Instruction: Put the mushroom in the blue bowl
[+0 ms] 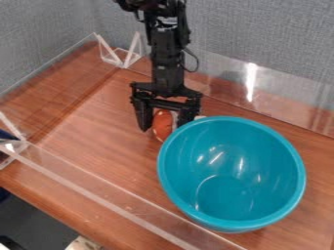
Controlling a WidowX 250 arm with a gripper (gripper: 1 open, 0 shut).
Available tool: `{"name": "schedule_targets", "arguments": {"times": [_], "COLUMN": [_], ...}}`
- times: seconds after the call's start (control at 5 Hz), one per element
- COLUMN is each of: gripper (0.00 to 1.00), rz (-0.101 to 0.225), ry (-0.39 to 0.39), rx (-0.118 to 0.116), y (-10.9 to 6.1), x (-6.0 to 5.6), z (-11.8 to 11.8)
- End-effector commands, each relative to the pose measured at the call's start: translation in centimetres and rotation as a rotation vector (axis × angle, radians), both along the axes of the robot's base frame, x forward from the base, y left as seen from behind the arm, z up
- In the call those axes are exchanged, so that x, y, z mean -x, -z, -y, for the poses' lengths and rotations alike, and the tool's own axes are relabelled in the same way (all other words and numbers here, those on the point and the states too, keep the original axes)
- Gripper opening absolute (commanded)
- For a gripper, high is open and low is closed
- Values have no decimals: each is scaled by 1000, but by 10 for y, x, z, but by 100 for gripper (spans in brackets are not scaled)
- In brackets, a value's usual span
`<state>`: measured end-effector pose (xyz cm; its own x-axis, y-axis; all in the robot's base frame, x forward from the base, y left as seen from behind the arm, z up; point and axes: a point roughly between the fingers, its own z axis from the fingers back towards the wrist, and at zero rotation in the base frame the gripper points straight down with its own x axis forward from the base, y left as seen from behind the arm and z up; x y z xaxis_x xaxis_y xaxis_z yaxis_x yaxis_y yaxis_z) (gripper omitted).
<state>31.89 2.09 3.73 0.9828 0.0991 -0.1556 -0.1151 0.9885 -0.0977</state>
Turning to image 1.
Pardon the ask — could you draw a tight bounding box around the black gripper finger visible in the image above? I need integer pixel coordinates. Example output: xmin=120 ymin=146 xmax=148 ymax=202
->
xmin=177 ymin=106 xmax=200 ymax=127
xmin=133 ymin=99 xmax=153 ymax=132

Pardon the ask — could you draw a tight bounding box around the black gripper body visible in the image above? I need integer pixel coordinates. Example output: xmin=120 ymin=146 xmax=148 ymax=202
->
xmin=130 ymin=53 xmax=205 ymax=113

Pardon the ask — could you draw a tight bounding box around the red white toy mushroom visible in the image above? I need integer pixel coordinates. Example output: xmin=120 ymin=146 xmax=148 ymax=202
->
xmin=152 ymin=109 xmax=180 ymax=143

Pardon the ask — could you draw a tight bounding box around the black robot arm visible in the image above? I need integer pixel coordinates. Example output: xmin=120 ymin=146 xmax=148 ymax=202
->
xmin=114 ymin=0 xmax=202 ymax=132

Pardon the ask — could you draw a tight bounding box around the blue plastic bowl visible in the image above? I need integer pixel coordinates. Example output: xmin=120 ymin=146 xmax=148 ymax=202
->
xmin=157 ymin=116 xmax=307 ymax=233

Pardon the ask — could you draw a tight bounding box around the black cable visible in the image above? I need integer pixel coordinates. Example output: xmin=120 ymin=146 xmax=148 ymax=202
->
xmin=180 ymin=47 xmax=201 ymax=73

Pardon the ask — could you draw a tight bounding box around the clear acrylic corner bracket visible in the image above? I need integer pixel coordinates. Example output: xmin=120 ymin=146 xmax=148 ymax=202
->
xmin=94 ymin=31 xmax=144 ymax=68

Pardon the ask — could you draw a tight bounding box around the clear acrylic left wall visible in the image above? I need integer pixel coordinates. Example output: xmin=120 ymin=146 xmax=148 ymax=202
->
xmin=0 ymin=32 xmax=95 ymax=97

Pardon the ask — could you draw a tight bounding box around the clear acrylic wall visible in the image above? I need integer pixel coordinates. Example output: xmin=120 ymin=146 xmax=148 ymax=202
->
xmin=0 ymin=32 xmax=95 ymax=97
xmin=0 ymin=141 xmax=248 ymax=250
xmin=136 ymin=55 xmax=334 ymax=138

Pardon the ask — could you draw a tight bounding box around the clear acrylic back wall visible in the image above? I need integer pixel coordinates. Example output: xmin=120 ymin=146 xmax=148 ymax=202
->
xmin=136 ymin=55 xmax=334 ymax=138

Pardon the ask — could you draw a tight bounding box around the clear acrylic left bracket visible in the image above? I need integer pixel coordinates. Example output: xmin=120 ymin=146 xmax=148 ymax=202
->
xmin=0 ymin=111 xmax=29 ymax=171

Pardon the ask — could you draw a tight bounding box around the clear acrylic front wall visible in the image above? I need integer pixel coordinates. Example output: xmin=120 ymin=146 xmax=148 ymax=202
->
xmin=0 ymin=141 xmax=248 ymax=250

